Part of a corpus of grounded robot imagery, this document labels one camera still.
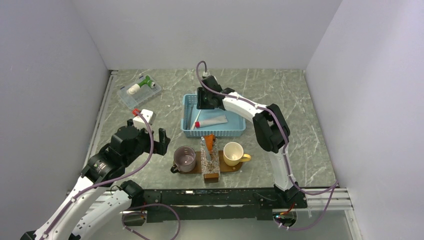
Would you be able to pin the light blue plastic basket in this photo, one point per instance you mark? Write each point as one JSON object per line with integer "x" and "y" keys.
{"x": 233, "y": 128}

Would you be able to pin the green white toy bottle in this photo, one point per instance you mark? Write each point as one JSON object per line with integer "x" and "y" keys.
{"x": 145, "y": 81}

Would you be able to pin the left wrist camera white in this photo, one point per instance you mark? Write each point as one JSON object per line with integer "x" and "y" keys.
{"x": 142, "y": 118}

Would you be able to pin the yellow mug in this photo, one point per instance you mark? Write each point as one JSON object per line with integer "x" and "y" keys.
{"x": 233, "y": 154}

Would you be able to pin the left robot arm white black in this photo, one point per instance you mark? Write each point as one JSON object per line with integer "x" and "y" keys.
{"x": 73, "y": 220}

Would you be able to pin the purple grey mug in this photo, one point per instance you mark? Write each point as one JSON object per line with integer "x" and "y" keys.
{"x": 184, "y": 160}

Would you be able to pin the orange toothpaste tube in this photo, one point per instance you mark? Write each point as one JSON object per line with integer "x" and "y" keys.
{"x": 210, "y": 141}

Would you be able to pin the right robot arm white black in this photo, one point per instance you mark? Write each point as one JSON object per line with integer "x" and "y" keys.
{"x": 270, "y": 127}

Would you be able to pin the clear plastic storage box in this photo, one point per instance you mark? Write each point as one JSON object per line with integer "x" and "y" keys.
{"x": 144, "y": 94}

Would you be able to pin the brown oval wooden tray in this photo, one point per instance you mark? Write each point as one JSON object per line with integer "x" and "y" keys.
{"x": 224, "y": 168}

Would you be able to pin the white toothpaste tube red cap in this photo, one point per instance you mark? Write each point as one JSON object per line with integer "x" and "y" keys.
{"x": 222, "y": 119}

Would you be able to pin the clear acrylic holder wooden base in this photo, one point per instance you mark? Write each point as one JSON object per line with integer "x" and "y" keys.
{"x": 210, "y": 170}

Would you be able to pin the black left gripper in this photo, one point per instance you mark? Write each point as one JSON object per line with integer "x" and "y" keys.
{"x": 160, "y": 146}

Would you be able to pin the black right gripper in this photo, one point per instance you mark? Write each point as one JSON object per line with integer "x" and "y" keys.
{"x": 201, "y": 104}

